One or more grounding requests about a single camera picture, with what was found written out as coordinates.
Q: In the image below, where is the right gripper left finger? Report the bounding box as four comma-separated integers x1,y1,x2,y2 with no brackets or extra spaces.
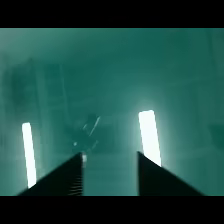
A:
18,151,84,197

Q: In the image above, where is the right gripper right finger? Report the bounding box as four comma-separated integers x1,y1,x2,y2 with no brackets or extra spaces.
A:
136,150,205,197

